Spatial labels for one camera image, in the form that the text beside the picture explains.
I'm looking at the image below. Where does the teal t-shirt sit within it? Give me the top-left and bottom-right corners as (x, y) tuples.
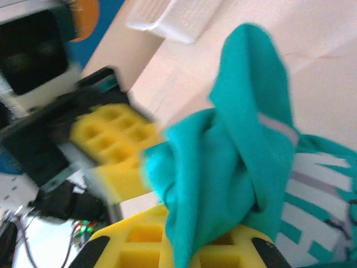
(141, 23), (357, 268)

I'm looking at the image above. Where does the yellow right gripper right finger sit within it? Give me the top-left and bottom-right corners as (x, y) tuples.
(192, 224), (292, 268)

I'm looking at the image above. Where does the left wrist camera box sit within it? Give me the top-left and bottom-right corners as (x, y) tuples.
(0, 8), (83, 114)

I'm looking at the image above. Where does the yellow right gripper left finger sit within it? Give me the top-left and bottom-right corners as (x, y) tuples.
(71, 204), (180, 268)

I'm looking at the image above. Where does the white plastic mesh basket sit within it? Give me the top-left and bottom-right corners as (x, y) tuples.
(127, 0), (224, 44)

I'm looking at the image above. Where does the black controller board with LED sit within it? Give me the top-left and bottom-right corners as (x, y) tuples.
(71, 219), (97, 238)

